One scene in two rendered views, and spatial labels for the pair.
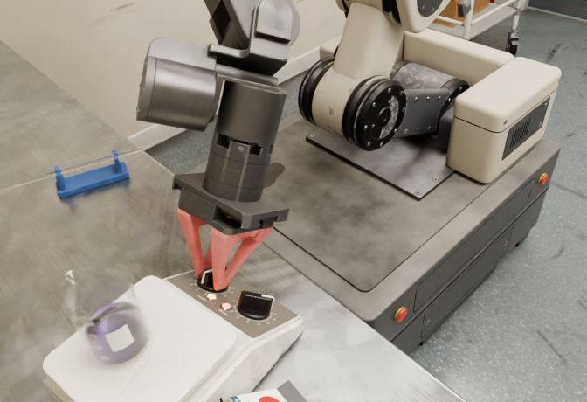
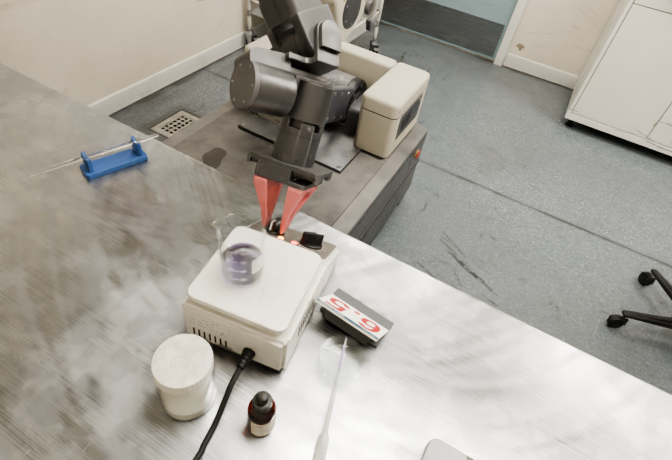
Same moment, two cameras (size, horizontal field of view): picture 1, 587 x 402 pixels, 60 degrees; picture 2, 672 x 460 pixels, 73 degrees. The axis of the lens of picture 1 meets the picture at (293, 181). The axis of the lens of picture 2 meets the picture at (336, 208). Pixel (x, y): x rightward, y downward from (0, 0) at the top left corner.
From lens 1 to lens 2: 0.24 m
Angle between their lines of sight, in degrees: 22
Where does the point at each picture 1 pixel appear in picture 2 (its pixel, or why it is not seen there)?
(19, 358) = (122, 306)
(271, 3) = (328, 24)
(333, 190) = not seen: hidden behind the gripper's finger
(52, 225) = (94, 202)
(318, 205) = not seen: hidden behind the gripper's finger
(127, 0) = not seen: outside the picture
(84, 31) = not seen: outside the picture
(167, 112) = (266, 102)
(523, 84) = (407, 83)
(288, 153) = (226, 139)
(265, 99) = (327, 93)
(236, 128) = (306, 114)
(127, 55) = (34, 45)
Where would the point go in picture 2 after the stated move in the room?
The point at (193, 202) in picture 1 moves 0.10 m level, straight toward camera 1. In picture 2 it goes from (270, 169) to (314, 219)
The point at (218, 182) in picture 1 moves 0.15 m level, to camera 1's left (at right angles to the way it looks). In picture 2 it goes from (291, 153) to (166, 169)
